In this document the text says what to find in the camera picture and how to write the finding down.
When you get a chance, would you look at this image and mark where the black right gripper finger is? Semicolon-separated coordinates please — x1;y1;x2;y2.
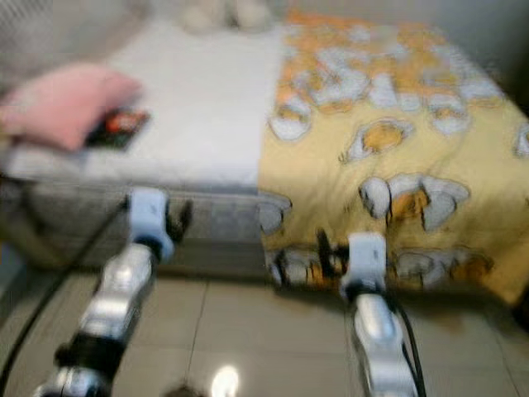
314;229;333;278

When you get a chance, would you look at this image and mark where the pink pillow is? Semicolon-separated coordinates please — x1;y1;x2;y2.
0;65;143;152

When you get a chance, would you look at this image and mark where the yellow patterned blanket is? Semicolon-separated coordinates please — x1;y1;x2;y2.
256;10;529;307

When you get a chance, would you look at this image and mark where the dark book with red print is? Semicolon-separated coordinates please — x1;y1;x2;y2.
87;110;151;151

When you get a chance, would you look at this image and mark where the white quilted mattress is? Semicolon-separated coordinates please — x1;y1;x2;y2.
4;21;286;249

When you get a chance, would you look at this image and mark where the beige plush toy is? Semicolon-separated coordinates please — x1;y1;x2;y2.
231;0;274;32
182;0;228;36

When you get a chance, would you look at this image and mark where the grey lettered headboard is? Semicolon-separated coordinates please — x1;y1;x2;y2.
0;0;150;92

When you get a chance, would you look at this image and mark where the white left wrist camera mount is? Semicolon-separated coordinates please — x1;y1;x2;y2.
128;188;170;245

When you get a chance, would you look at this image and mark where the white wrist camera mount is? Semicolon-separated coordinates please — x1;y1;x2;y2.
128;188;170;245
347;233;388;286

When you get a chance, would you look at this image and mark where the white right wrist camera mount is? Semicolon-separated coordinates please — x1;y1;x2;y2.
347;233;388;286

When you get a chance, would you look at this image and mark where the grey bed frame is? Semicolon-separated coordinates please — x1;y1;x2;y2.
0;182;265;278

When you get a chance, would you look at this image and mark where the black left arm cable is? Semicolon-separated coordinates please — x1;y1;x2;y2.
0;198;133;390

